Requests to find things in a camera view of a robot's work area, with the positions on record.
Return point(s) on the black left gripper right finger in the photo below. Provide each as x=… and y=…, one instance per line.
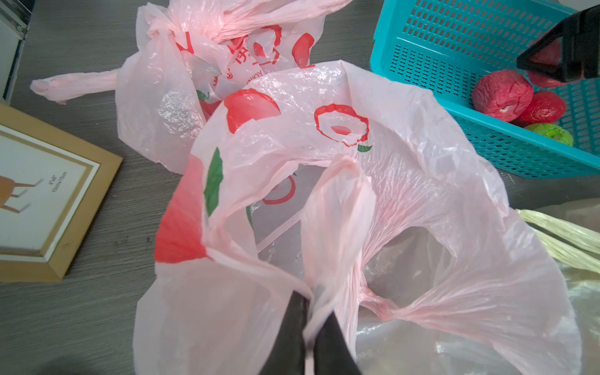
x=330, y=352

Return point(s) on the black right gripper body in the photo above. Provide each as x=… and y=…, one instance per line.
x=583, y=28

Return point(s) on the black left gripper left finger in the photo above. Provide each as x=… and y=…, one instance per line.
x=288, y=354

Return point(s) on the small dark red apple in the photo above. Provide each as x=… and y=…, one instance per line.
x=553, y=63

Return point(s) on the green apple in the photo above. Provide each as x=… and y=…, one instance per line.
x=552, y=131

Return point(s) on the pink plastic bag front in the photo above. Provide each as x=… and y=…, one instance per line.
x=365, y=196

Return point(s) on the pink plastic bag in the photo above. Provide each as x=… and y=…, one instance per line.
x=365, y=196
x=190, y=56

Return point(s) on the yellow plastic bag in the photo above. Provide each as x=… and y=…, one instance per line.
x=570, y=233

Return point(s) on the pink plastic bag rear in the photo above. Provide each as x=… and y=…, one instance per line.
x=190, y=56

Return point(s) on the gold framed picture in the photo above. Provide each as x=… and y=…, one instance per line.
x=52, y=185

